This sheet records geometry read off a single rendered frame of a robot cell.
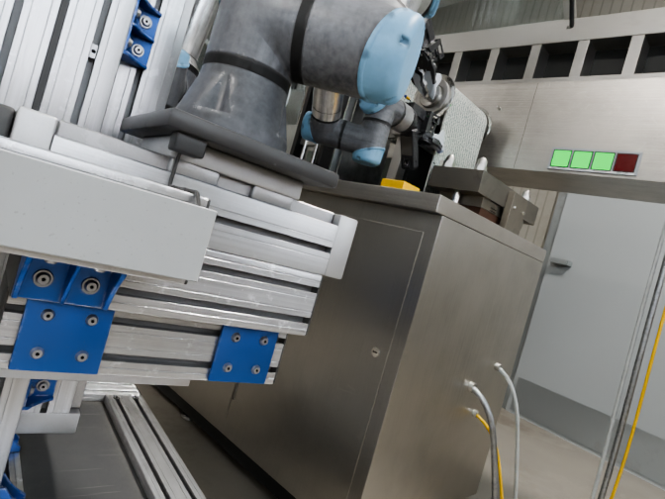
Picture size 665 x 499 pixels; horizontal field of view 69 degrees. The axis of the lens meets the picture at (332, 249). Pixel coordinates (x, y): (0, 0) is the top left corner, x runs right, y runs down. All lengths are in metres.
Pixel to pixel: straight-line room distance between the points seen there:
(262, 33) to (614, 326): 2.88
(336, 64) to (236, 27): 0.13
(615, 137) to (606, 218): 1.77
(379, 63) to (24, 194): 0.40
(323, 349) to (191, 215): 0.84
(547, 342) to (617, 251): 0.69
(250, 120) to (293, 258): 0.19
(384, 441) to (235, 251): 0.69
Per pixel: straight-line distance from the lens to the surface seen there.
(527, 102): 1.80
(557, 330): 3.39
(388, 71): 0.62
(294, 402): 1.32
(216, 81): 0.63
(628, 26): 1.82
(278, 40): 0.64
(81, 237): 0.43
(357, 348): 1.17
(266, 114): 0.62
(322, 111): 1.21
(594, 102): 1.72
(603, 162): 1.63
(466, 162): 1.64
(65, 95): 0.75
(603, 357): 3.27
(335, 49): 0.62
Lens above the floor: 0.73
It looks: level
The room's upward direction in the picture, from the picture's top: 16 degrees clockwise
